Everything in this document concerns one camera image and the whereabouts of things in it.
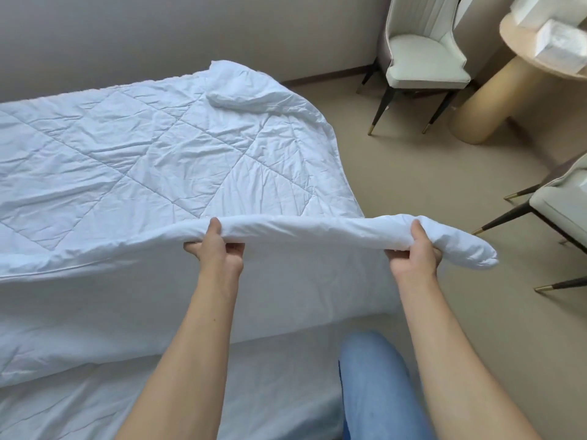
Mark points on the person's right hand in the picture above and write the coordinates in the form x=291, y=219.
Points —
x=415, y=257

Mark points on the person's left hand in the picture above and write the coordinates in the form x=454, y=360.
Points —
x=219, y=252

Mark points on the person's left thumb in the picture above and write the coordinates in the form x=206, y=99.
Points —
x=215, y=231

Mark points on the person's right thumb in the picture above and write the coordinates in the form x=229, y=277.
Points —
x=420, y=234

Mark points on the white quilted duvet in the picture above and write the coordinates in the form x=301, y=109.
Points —
x=151, y=187

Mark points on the person's right forearm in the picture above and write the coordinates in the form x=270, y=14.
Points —
x=454, y=361

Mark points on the person's left forearm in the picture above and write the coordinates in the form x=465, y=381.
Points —
x=183, y=357

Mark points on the cream upholstered chair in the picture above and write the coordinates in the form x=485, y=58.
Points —
x=550, y=210
x=419, y=54

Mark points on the white bed sheet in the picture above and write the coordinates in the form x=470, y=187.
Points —
x=197, y=389

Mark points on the person's blue jeans leg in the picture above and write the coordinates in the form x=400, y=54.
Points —
x=378, y=389

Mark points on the white tissue box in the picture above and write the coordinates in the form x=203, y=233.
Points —
x=560, y=43

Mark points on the round beige pedestal table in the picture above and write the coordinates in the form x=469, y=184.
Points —
x=513, y=77

